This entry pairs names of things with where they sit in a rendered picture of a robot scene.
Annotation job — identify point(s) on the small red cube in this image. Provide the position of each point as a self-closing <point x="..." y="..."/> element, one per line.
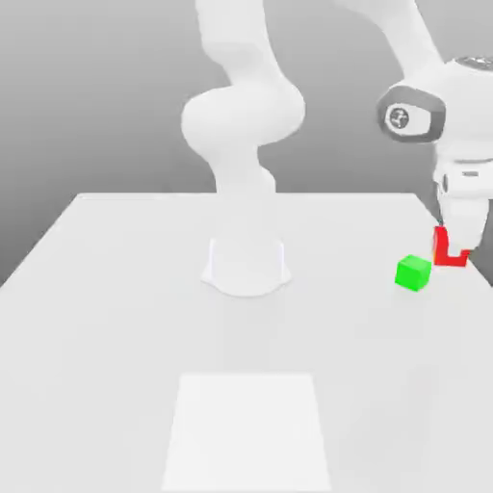
<point x="441" y="254"/>

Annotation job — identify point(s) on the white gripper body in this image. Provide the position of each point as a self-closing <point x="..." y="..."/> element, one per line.
<point x="468" y="185"/>

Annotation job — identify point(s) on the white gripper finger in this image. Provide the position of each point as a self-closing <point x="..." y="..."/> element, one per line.
<point x="464" y="227"/>

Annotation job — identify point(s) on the small green cube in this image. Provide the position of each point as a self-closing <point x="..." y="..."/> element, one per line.
<point x="412" y="272"/>

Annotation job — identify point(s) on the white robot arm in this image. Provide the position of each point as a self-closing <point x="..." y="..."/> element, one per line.
<point x="238" y="115"/>

